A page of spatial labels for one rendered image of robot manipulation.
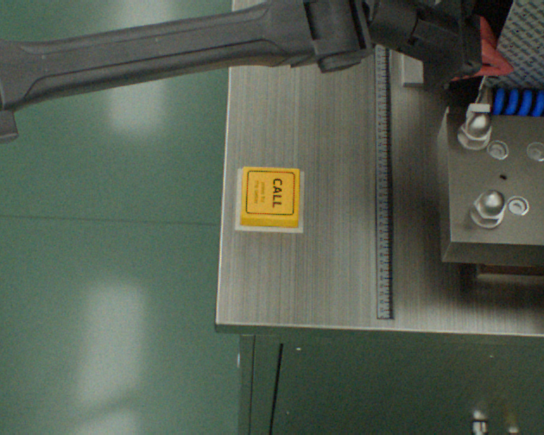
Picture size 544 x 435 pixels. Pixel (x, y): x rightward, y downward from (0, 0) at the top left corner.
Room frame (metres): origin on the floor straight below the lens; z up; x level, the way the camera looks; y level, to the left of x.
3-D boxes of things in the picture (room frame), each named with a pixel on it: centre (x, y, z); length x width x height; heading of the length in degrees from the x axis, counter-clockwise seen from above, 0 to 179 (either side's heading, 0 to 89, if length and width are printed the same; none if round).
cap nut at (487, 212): (0.50, -0.23, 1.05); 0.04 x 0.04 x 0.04
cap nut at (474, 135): (0.60, -0.22, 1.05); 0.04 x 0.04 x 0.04
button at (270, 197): (0.56, 0.00, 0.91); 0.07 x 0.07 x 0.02; 2
